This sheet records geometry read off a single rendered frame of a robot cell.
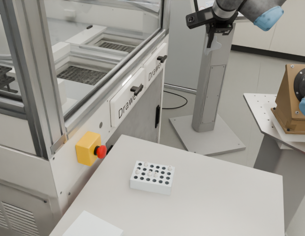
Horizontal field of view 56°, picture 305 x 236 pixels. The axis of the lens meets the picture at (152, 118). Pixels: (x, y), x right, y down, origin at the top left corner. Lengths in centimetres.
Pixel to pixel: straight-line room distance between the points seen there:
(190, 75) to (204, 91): 76
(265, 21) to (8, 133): 74
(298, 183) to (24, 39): 125
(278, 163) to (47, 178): 94
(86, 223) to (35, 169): 19
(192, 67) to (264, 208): 206
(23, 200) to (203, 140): 156
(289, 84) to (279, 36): 277
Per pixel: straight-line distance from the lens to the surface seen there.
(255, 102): 140
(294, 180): 144
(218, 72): 209
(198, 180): 94
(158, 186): 86
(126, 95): 106
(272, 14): 90
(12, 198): 103
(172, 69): 288
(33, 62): 62
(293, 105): 122
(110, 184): 91
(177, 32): 273
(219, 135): 234
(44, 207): 95
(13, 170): 87
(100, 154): 83
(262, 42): 402
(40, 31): 63
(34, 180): 85
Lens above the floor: 144
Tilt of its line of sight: 35 degrees down
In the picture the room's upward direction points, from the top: 3 degrees clockwise
